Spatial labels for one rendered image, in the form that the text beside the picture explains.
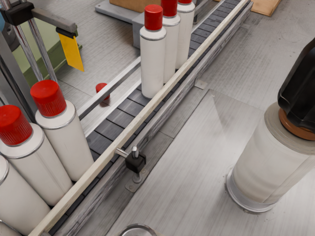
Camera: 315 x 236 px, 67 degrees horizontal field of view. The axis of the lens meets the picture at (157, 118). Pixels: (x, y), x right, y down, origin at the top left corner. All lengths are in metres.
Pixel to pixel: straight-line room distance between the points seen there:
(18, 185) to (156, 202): 0.21
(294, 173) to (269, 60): 0.56
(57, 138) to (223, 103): 0.38
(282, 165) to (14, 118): 0.31
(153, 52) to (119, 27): 0.46
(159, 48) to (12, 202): 0.34
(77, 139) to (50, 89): 0.09
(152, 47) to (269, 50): 0.52
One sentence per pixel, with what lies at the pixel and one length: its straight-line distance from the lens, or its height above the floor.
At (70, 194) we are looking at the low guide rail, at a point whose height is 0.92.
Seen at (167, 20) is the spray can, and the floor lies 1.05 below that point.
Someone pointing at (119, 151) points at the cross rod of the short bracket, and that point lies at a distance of 0.44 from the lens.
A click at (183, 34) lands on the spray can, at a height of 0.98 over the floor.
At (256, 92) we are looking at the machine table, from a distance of 0.72.
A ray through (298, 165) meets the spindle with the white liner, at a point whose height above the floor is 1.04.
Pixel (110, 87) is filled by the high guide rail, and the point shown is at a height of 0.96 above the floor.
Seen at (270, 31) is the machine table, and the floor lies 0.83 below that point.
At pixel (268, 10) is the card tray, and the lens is 1.16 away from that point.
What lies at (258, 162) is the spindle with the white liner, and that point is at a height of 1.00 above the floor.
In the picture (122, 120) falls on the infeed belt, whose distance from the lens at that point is 0.52.
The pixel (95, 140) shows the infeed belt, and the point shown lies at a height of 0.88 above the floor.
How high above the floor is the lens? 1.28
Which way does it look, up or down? 50 degrees down
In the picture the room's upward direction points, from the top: 2 degrees clockwise
